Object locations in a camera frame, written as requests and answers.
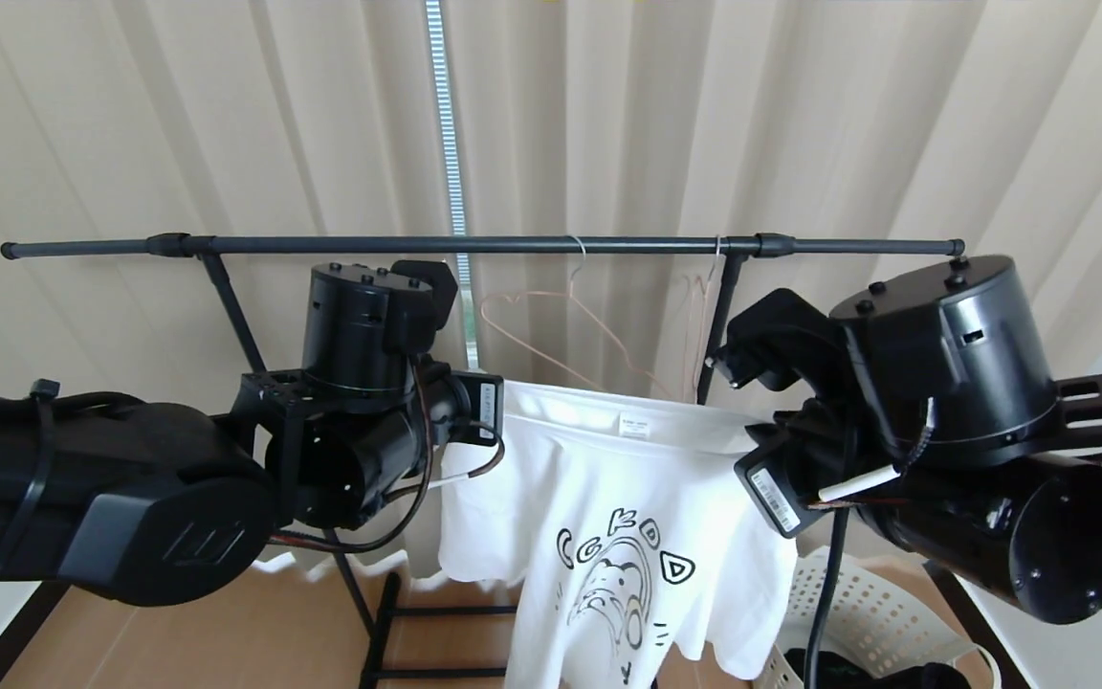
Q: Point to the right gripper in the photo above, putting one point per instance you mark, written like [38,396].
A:
[1010,536]

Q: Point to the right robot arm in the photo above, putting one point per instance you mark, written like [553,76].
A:
[943,354]

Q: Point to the white printed t-shirt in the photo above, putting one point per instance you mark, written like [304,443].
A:
[532,498]

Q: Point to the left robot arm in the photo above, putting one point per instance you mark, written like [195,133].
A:
[130,478]

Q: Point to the beige curtain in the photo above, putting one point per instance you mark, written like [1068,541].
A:
[130,115]

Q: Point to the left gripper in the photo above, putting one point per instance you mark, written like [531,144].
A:
[350,469]

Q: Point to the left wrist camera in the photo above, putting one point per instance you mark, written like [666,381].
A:
[422,306]

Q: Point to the black clothes rack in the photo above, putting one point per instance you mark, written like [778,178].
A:
[513,245]

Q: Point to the pink clothes hanger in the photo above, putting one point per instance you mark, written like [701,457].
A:
[599,325]
[697,325]

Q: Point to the white laundry basket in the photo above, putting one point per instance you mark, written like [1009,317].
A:
[895,612]

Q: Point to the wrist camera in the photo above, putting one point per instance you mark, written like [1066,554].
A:
[422,306]
[771,335]

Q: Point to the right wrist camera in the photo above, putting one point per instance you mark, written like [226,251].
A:
[771,335]

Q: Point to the black garment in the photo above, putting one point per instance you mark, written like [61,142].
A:
[895,675]

